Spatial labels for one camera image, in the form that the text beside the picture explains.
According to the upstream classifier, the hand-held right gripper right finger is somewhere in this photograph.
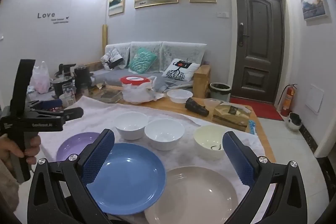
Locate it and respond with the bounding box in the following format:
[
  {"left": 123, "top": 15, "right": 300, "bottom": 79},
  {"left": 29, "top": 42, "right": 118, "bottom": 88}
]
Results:
[{"left": 222, "top": 131, "right": 308, "bottom": 224}]

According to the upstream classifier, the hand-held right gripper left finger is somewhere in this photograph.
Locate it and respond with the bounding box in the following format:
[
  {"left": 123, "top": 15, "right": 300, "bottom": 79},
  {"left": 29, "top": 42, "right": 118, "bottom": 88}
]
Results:
[{"left": 28, "top": 129, "right": 116, "bottom": 224}]

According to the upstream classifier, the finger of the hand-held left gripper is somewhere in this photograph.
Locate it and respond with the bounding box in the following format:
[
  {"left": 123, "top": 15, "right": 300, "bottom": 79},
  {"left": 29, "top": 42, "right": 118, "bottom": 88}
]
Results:
[
  {"left": 28, "top": 99, "right": 63, "bottom": 110},
  {"left": 56, "top": 107, "right": 84, "bottom": 121}
]

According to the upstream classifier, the person's left forearm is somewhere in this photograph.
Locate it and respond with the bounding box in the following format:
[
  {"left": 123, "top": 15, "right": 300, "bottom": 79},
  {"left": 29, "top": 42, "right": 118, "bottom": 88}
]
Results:
[{"left": 0, "top": 158, "right": 21, "bottom": 215}]

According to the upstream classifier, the person's left hand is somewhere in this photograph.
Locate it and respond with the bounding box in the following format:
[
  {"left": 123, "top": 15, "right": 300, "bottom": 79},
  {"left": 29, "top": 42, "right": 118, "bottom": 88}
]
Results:
[{"left": 0, "top": 133, "right": 42, "bottom": 165}]

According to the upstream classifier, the glass cup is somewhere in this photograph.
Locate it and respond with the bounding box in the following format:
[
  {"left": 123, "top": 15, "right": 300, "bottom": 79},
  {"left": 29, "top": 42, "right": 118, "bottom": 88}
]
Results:
[{"left": 62, "top": 82, "right": 76, "bottom": 106}]

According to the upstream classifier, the black pot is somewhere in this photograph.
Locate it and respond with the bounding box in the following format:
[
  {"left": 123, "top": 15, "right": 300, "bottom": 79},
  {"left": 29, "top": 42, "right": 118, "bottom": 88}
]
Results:
[{"left": 51, "top": 76, "right": 74, "bottom": 97}]

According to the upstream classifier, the pink plastic bag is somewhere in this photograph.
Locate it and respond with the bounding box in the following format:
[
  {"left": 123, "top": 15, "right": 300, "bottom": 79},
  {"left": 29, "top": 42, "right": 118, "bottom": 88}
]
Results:
[{"left": 31, "top": 61, "right": 51, "bottom": 94}]

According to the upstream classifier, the purple plate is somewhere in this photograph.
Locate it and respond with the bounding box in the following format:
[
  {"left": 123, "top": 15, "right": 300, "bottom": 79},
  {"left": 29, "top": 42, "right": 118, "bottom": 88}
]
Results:
[{"left": 56, "top": 132, "right": 105, "bottom": 163}]

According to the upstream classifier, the cream bowl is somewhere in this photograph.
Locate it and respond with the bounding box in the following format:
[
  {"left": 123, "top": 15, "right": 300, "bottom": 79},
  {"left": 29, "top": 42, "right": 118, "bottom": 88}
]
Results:
[{"left": 194, "top": 125, "right": 234, "bottom": 161}]

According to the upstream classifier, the blue packet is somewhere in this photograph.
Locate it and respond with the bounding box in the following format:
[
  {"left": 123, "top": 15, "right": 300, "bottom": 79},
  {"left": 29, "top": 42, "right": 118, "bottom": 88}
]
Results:
[{"left": 248, "top": 120, "right": 259, "bottom": 135}]

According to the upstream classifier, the black appliance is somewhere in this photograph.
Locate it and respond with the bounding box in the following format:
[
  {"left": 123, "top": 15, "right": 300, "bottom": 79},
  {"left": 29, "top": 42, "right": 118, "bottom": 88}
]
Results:
[{"left": 55, "top": 63, "right": 76, "bottom": 78}]

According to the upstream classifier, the black kettle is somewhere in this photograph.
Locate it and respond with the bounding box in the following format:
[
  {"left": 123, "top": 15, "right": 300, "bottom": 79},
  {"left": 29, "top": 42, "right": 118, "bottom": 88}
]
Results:
[{"left": 73, "top": 65, "right": 94, "bottom": 90}]

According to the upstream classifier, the blue plate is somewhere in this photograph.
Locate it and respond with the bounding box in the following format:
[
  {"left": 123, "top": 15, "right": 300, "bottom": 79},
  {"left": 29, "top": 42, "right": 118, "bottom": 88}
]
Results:
[{"left": 85, "top": 143, "right": 167, "bottom": 215}]

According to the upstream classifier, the clear glass tray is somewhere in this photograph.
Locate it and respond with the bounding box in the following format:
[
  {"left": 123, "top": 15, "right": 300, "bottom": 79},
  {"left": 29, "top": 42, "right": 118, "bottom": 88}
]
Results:
[{"left": 100, "top": 88, "right": 124, "bottom": 104}]

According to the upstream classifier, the gold bag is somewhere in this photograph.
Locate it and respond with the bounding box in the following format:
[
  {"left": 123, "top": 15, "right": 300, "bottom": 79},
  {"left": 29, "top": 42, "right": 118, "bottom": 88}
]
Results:
[{"left": 212, "top": 102, "right": 252, "bottom": 132}]

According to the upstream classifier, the red doormat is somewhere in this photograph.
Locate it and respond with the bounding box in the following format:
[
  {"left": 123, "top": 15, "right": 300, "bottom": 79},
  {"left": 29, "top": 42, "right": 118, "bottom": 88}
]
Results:
[{"left": 230, "top": 99, "right": 284, "bottom": 121}]

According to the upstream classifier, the beige plate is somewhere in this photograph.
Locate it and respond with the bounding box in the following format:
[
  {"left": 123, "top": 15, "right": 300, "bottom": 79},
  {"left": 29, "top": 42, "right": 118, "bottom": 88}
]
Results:
[{"left": 144, "top": 166, "right": 239, "bottom": 224}]

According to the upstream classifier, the clear plastic cup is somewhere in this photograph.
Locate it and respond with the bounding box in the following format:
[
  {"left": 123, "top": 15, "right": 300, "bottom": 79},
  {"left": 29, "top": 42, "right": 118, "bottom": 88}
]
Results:
[{"left": 204, "top": 98, "right": 223, "bottom": 110}]

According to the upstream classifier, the white plastic bag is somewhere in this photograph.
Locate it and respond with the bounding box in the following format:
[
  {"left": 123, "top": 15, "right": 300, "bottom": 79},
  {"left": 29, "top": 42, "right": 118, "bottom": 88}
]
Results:
[{"left": 122, "top": 82, "right": 158, "bottom": 105}]

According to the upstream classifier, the black and white pillow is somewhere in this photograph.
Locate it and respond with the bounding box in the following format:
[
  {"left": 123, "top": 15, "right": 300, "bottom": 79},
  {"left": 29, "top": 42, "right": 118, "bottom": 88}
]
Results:
[{"left": 100, "top": 47, "right": 124, "bottom": 69}]

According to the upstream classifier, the white helmet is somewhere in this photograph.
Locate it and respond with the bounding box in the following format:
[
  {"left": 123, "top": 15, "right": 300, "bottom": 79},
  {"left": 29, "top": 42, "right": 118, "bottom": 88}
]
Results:
[{"left": 287, "top": 112, "right": 302, "bottom": 132}]

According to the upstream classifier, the dark pouch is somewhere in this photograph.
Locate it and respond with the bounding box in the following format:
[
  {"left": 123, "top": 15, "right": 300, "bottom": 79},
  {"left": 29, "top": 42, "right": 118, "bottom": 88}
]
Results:
[{"left": 185, "top": 97, "right": 210, "bottom": 117}]

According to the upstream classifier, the trash bin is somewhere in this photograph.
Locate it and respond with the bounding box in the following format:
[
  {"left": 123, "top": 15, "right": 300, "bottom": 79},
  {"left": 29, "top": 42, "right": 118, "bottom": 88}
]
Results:
[{"left": 209, "top": 82, "right": 231, "bottom": 103}]

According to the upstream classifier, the red lid container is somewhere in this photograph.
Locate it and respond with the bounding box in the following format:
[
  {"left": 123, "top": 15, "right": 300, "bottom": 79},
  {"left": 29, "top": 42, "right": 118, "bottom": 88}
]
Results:
[{"left": 120, "top": 75, "right": 152, "bottom": 87}]

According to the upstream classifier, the red fire extinguisher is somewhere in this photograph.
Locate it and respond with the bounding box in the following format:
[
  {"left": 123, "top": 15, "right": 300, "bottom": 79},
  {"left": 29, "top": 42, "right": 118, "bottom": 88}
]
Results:
[{"left": 278, "top": 84, "right": 298, "bottom": 117}]

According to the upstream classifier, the rolled wooden mat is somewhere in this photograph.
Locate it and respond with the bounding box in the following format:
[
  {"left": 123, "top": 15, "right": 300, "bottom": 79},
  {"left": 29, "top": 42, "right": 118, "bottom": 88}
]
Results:
[{"left": 101, "top": 25, "right": 109, "bottom": 56}]

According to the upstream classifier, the thin white plastic bowl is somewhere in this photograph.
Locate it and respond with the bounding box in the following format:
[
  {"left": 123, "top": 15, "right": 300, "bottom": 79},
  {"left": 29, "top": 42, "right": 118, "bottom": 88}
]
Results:
[{"left": 167, "top": 89, "right": 193, "bottom": 104}]

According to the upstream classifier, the wooden side table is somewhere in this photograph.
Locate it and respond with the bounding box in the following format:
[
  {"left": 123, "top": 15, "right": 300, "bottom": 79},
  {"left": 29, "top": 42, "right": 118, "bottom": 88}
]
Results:
[{"left": 193, "top": 64, "right": 211, "bottom": 98}]

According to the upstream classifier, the teal pillow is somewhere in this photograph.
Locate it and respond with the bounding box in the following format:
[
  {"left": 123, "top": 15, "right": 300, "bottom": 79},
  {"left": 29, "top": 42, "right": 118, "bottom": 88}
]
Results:
[{"left": 128, "top": 47, "right": 158, "bottom": 74}]

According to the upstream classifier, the white tree print pillow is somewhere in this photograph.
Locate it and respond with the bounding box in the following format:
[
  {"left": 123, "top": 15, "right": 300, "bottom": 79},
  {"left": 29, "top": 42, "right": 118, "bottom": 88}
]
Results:
[{"left": 161, "top": 59, "right": 200, "bottom": 81}]

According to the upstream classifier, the grey sofa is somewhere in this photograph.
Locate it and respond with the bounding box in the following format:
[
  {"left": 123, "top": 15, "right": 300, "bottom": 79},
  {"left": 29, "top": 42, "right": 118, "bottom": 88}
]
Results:
[{"left": 92, "top": 41, "right": 210, "bottom": 93}]

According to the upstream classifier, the brown door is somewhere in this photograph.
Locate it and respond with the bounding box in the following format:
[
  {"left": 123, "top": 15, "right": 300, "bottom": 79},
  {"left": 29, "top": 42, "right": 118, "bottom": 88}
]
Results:
[{"left": 232, "top": 0, "right": 286, "bottom": 105}]

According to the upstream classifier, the small framed painting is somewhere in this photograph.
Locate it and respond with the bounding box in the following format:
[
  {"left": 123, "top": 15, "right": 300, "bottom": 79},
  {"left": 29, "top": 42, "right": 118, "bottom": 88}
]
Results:
[{"left": 108, "top": 0, "right": 126, "bottom": 16}]

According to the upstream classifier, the white framed painting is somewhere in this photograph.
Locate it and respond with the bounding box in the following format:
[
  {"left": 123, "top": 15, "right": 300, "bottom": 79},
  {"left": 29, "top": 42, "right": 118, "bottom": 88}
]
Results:
[{"left": 299, "top": 0, "right": 330, "bottom": 20}]

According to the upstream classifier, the wall lettering decal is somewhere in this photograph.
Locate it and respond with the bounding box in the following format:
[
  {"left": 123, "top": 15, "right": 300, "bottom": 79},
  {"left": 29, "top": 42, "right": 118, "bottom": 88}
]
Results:
[{"left": 37, "top": 12, "right": 70, "bottom": 24}]

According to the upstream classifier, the white wall panel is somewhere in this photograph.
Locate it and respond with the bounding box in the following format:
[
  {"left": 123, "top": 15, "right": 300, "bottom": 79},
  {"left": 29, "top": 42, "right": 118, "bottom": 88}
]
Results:
[{"left": 305, "top": 84, "right": 324, "bottom": 113}]

